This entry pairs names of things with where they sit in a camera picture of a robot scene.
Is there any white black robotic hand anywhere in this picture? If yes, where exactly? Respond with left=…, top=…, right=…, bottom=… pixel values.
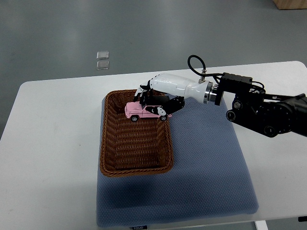
left=133, top=73, right=216, bottom=116

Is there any pink toy car black roof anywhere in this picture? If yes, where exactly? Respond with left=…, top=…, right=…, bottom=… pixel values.
left=124, top=102, right=172, bottom=122

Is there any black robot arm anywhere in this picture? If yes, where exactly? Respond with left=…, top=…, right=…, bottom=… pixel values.
left=213, top=73, right=307, bottom=138

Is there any brown wicker basket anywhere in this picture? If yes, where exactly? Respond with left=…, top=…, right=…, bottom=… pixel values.
left=99, top=90, right=174, bottom=177

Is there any lower clear floor plate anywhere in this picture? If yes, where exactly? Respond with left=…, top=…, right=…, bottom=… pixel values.
left=96, top=60, right=109, bottom=70

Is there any clear floor plate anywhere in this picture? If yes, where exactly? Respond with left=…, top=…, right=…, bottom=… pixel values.
left=96, top=51, right=109, bottom=60
left=96, top=60, right=109, bottom=70

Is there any upper clear floor plate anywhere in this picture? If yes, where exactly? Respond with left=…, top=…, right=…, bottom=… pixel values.
left=96, top=51, right=109, bottom=60

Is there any blue-grey padded mat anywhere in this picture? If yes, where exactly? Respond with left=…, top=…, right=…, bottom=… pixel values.
left=96, top=98, right=259, bottom=228

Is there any wooden box corner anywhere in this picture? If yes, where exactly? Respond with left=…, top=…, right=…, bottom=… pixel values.
left=273, top=0, right=307, bottom=10

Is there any white table leg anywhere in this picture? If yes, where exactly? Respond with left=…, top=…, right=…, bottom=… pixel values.
left=254, top=220, right=268, bottom=230

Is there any black looped cable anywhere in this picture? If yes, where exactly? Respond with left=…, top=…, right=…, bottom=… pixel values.
left=187, top=55, right=223, bottom=82

